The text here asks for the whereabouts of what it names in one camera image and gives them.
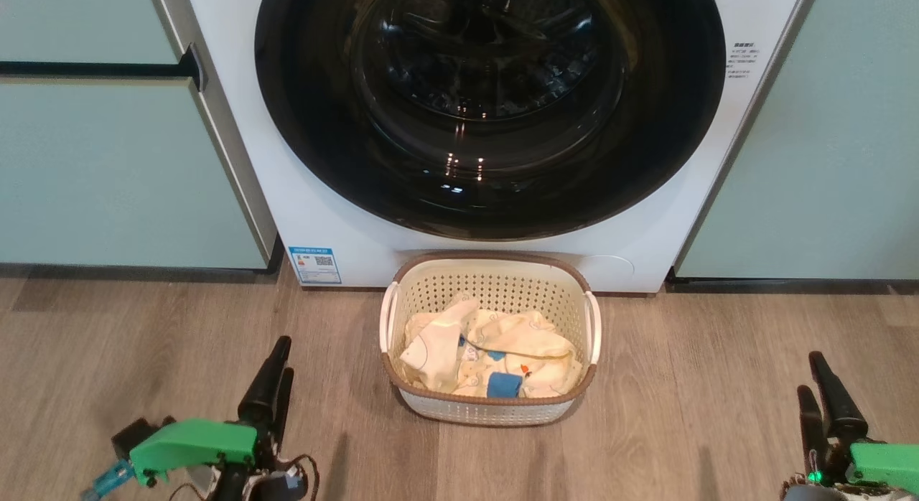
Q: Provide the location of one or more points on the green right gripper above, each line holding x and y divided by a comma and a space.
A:
887, 465

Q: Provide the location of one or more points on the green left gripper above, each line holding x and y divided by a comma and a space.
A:
194, 443

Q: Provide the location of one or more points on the cream bear-print baby pants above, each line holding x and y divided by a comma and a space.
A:
434, 343

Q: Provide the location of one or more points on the yellow baby top blue trim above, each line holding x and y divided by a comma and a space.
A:
538, 339

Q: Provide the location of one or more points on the washing machine glass door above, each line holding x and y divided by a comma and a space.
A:
316, 128

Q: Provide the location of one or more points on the white front-load washing machine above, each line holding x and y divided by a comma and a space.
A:
646, 221

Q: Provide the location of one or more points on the dark cabinet plinth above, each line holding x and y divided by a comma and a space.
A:
129, 273
790, 286

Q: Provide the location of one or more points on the blue energy label sticker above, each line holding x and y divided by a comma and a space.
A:
314, 265

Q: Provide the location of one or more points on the cream perforated laundry basket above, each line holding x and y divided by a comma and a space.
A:
495, 286

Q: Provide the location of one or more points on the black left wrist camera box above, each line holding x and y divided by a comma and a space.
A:
133, 436

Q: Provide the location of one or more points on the blue left camera connector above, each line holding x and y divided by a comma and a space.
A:
108, 481

